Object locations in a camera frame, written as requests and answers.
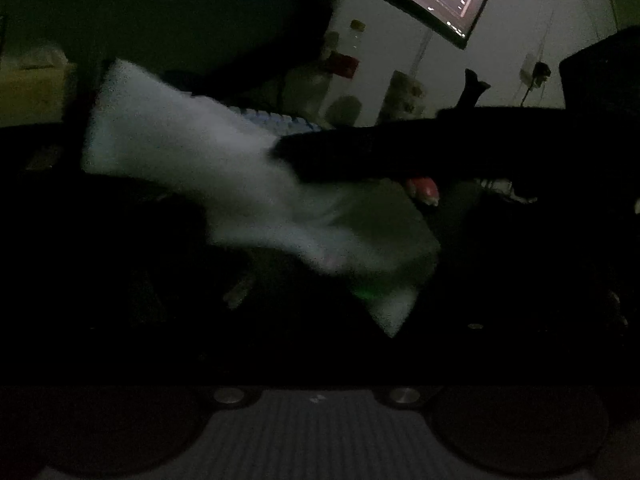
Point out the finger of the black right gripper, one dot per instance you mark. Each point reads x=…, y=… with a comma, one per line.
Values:
x=488, y=143

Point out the white cleaning cloth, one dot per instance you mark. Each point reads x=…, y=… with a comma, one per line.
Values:
x=367, y=231

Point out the yellowish plastic container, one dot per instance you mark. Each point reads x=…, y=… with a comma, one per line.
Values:
x=33, y=86

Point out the black forked stand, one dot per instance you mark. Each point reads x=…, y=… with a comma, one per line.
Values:
x=472, y=91

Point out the red white can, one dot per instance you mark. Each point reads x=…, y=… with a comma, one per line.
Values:
x=424, y=190

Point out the patterned tall tumbler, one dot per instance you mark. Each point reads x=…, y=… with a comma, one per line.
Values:
x=403, y=100

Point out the clear bottle red label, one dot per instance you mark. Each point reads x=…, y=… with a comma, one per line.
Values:
x=343, y=60

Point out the white backlit keyboard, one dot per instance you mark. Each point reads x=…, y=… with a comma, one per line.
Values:
x=280, y=125

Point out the black wall plug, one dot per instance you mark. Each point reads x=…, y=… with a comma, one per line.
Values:
x=540, y=74

